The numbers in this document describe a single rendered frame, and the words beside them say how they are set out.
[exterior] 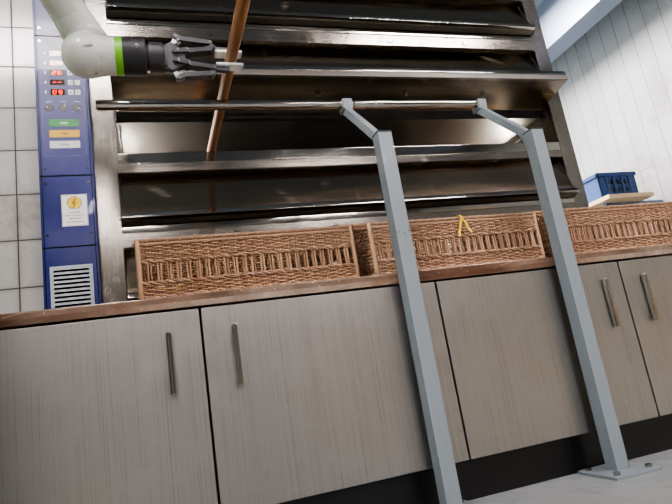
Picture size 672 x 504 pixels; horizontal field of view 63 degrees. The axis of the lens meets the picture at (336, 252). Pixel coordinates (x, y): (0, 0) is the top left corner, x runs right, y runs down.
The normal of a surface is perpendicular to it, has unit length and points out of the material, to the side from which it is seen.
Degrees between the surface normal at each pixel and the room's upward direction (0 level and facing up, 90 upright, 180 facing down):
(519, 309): 90
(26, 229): 90
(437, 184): 70
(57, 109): 90
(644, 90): 90
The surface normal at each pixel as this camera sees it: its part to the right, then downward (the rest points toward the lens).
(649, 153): -0.94, 0.08
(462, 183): 0.21, -0.57
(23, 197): 0.28, -0.25
